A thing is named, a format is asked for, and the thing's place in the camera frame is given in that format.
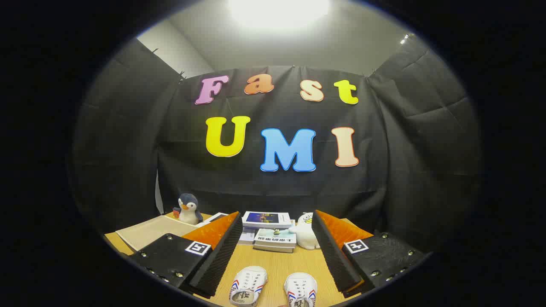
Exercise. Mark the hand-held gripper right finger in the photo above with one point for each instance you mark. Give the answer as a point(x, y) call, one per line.
point(335, 256)

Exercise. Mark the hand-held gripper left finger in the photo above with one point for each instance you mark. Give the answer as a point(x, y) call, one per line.
point(222, 251)

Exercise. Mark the white canvas shoe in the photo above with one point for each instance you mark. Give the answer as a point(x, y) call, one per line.
point(247, 285)
point(300, 290)

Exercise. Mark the beige fabric storage box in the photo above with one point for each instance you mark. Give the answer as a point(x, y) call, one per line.
point(149, 232)

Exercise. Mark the white text-covered book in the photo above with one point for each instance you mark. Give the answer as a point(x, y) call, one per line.
point(246, 236)

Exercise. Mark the book with portrait cover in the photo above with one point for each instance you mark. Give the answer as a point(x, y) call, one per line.
point(215, 217)

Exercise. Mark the white duck plush toy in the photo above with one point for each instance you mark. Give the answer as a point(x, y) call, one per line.
point(305, 234)

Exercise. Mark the dark-edged thick book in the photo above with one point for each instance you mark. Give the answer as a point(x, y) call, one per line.
point(273, 249)

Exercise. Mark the grey penguin plush toy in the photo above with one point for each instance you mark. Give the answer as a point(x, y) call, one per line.
point(190, 211)

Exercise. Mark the book with pale sky cover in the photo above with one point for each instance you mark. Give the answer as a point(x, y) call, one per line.
point(275, 236)

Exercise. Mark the book with night photo cover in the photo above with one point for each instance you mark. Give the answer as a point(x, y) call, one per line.
point(266, 218)

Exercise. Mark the black backdrop cloth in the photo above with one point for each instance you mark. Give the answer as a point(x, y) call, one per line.
point(384, 179)

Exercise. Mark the small ceiling spotlight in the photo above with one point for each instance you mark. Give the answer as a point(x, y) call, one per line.
point(405, 38)

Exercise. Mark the bright ceiling light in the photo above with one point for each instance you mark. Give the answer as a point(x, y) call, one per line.
point(279, 10)

